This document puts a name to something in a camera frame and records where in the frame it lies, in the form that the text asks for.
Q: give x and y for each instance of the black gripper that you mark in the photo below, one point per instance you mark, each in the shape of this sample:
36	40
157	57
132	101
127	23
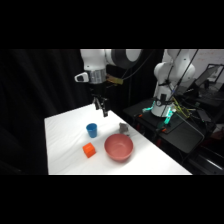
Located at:
97	89

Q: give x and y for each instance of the blue plastic cup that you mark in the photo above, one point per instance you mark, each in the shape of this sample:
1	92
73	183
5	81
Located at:
92	130

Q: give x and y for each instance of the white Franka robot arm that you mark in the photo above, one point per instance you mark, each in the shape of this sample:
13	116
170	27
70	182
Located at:
177	68

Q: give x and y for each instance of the pink bowl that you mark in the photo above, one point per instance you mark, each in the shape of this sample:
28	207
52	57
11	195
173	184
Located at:
118	148

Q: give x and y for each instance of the small grey object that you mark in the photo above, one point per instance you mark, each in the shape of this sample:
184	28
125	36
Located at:
124	128

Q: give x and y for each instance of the orange cube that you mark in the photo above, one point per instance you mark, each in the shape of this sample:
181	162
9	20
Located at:
89	150

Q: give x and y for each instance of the black curtain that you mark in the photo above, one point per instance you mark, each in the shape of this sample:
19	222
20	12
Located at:
36	90

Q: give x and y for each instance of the green status light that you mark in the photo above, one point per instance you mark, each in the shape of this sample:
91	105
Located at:
167	116

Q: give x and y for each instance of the black robot stand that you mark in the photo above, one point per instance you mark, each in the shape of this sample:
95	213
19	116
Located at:
181	131

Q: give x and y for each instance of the dark laptop screen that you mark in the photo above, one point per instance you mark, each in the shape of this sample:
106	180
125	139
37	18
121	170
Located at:
208	76

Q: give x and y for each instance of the yellowish wrist camera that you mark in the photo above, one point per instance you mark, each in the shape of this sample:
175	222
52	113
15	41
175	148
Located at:
115	80

